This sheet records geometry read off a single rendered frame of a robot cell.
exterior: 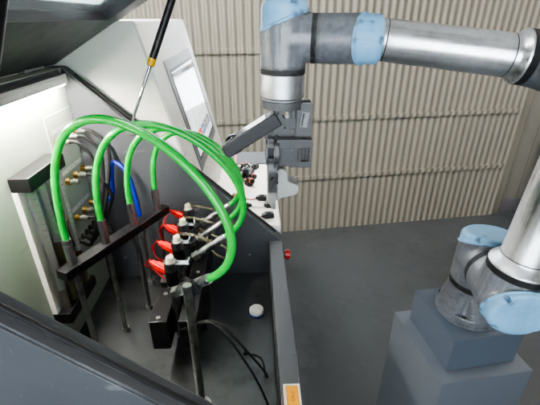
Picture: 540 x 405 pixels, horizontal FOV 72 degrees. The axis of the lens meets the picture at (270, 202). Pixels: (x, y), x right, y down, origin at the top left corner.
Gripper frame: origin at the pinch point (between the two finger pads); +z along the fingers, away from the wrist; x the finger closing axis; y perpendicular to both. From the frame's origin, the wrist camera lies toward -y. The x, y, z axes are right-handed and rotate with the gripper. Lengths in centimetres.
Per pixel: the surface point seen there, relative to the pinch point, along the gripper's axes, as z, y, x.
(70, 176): 3, -49, 22
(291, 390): 26.8, 3.0, -21.6
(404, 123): 38, 109, 203
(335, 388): 123, 33, 50
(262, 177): 25, 0, 73
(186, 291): 8.9, -14.8, -15.3
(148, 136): -16.9, -18.6, -11.1
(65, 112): -12, -49, 27
